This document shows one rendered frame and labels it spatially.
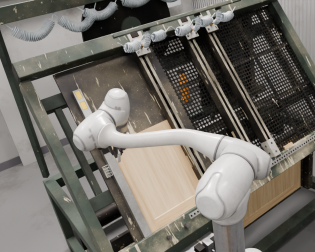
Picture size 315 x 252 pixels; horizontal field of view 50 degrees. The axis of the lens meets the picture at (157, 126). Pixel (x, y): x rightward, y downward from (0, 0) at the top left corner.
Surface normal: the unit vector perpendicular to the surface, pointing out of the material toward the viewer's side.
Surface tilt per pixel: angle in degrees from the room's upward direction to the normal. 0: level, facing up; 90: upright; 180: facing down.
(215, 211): 83
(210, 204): 85
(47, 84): 90
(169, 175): 56
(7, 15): 90
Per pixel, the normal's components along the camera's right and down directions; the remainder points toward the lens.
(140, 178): 0.36, -0.28
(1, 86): 0.52, 0.29
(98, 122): 0.06, -0.72
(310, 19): -0.84, 0.36
